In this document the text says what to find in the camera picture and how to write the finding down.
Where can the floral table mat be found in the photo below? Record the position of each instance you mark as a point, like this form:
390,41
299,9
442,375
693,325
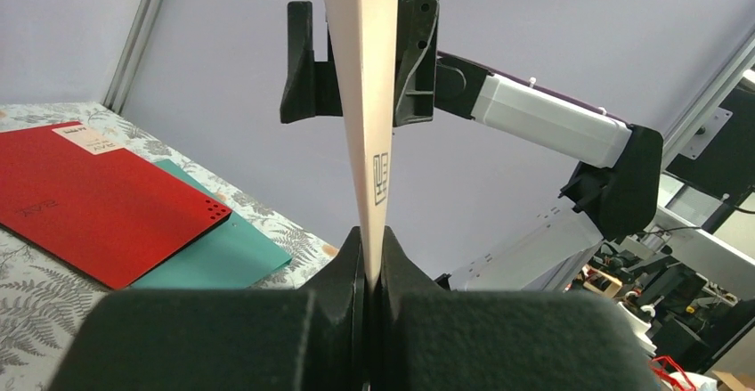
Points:
43,302

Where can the teal folder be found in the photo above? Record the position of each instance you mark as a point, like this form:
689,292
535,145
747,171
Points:
235,255

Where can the beige cardboard sheet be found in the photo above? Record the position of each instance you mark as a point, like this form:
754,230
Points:
363,41

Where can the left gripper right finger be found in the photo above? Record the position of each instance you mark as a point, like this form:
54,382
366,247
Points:
425,337

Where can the red folder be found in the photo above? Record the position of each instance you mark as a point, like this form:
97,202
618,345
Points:
95,205

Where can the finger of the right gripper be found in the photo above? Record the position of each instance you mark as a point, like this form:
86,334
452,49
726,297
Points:
415,61
311,88

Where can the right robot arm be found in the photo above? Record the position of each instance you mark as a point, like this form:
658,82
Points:
615,182

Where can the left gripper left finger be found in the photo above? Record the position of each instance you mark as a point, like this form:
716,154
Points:
249,339

